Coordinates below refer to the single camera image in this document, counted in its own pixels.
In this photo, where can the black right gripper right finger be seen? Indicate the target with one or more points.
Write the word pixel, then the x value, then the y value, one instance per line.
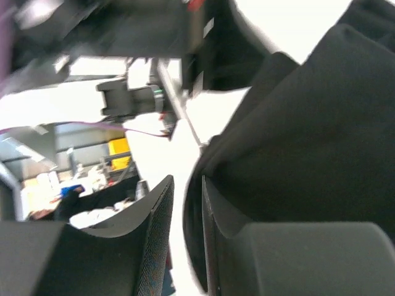
pixel 258 258

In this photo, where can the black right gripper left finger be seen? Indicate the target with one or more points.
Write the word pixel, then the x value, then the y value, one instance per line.
pixel 123 255

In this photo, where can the black skirt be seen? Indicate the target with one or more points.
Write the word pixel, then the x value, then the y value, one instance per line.
pixel 311 141

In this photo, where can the blue background object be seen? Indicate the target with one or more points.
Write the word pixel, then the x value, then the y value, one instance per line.
pixel 65 190

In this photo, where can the yellow background box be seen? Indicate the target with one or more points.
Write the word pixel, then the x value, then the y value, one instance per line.
pixel 121 148

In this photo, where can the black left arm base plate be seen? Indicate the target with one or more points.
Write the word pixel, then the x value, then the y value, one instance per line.
pixel 159 95

